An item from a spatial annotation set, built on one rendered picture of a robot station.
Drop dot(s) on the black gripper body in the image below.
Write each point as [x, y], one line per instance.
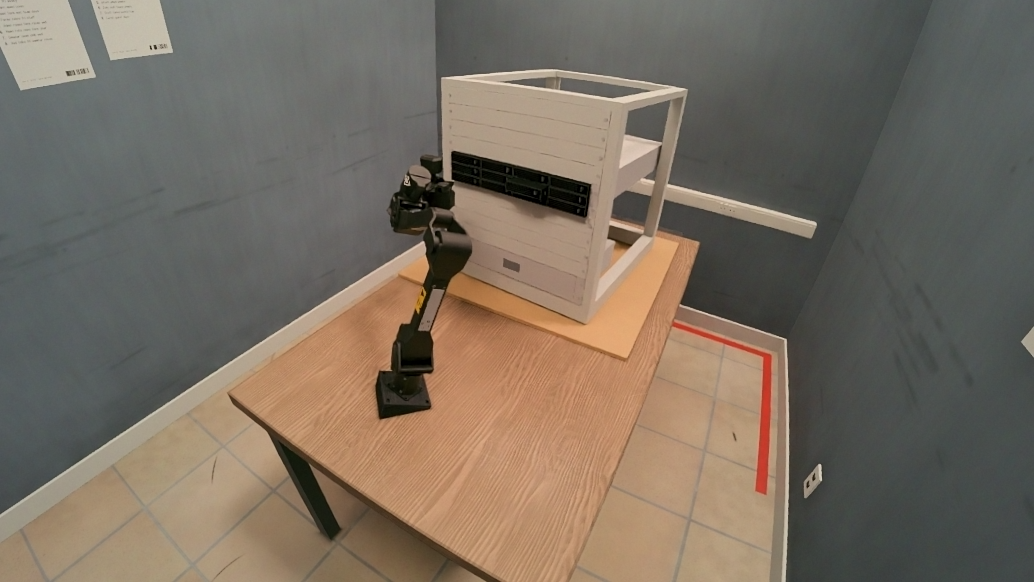
[434, 165]

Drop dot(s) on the white equipment rack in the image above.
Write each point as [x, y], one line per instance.
[541, 254]

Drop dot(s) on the tan flat board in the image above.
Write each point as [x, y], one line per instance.
[613, 330]

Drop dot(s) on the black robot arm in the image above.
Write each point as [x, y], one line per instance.
[447, 254]

